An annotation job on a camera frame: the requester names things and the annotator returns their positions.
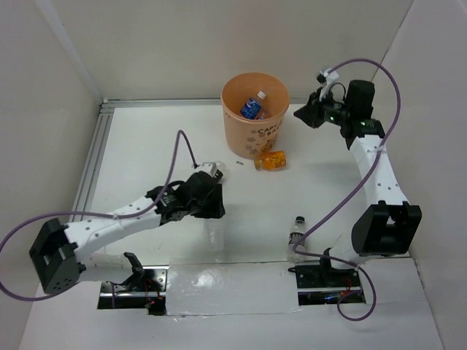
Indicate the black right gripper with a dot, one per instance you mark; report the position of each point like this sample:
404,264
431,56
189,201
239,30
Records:
308,112

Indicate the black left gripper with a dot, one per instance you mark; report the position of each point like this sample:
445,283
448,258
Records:
216,208

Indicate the tall clear unlabelled bottle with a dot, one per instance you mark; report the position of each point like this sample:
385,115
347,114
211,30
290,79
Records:
215,231

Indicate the black label clear bottle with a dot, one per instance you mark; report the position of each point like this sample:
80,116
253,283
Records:
220,167

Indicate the blue label bottle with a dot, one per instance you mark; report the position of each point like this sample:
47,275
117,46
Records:
253,105

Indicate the orange juice bottle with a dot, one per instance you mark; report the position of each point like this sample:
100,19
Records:
271,161

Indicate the small black cap bottle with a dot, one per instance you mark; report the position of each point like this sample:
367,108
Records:
297,232

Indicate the red label clear water bottle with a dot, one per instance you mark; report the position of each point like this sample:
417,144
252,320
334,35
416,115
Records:
263,115

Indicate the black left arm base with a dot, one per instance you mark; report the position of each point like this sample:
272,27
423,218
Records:
145,288

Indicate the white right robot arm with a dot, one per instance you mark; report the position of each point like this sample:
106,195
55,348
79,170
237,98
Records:
388,225

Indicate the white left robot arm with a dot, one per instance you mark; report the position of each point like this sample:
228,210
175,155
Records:
65,254

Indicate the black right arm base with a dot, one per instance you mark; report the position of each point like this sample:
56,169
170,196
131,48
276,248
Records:
319,284

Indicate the peach cartoon plastic bin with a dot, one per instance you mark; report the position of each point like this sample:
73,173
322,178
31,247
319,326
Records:
249,138

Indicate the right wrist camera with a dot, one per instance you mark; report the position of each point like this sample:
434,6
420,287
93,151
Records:
326,77

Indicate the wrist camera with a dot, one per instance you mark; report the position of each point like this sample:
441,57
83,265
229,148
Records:
326,77
209,168

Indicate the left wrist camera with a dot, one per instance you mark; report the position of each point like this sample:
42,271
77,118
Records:
209,168

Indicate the aluminium frame rail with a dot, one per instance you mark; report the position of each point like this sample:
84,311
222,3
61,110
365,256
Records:
135,141

